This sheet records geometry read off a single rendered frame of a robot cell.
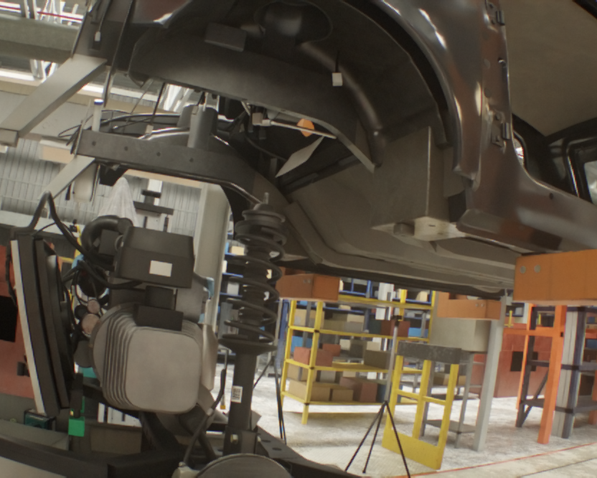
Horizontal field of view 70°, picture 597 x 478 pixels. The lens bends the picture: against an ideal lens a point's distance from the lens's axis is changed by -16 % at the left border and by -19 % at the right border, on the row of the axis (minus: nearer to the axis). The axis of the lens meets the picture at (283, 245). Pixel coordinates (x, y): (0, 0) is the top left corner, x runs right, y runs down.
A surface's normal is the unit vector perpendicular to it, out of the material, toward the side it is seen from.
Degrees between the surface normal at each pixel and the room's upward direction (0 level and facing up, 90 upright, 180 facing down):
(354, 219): 103
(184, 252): 79
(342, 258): 97
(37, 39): 90
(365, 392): 90
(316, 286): 90
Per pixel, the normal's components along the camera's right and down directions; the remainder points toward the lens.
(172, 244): 0.40, -0.27
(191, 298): 0.69, -0.01
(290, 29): 0.11, -0.07
